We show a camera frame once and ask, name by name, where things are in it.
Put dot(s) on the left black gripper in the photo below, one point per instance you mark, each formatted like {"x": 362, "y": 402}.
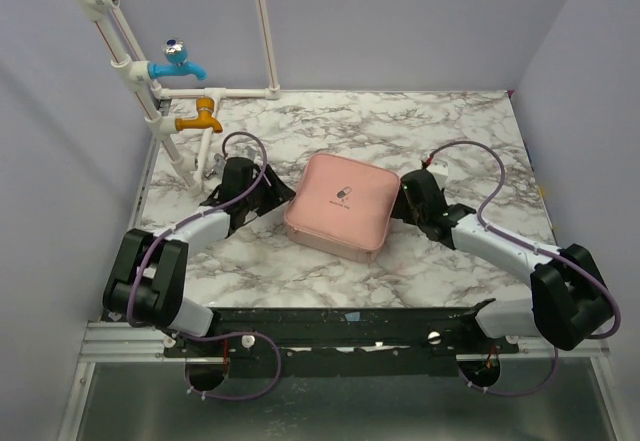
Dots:
{"x": 278, "y": 192}

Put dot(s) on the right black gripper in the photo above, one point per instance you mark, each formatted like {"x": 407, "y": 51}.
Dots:
{"x": 403, "y": 201}

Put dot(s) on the pink medicine kit case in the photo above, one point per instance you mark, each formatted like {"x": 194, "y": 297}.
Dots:
{"x": 342, "y": 207}

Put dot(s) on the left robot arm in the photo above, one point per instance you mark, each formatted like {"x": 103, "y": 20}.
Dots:
{"x": 146, "y": 283}

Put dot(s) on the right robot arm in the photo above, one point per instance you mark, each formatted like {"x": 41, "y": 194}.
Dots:
{"x": 568, "y": 299}

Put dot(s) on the chrome faucet valve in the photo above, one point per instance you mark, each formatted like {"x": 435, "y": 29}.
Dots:
{"x": 217, "y": 167}

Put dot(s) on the orange faucet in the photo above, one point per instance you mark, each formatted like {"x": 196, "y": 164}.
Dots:
{"x": 205, "y": 119}

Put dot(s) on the blue faucet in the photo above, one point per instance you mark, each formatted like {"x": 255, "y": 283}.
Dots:
{"x": 176, "y": 54}

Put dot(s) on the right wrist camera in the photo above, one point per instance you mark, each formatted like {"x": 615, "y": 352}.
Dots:
{"x": 440, "y": 172}

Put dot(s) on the white pvc pipe frame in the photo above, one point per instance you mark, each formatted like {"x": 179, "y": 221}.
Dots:
{"x": 187, "y": 150}

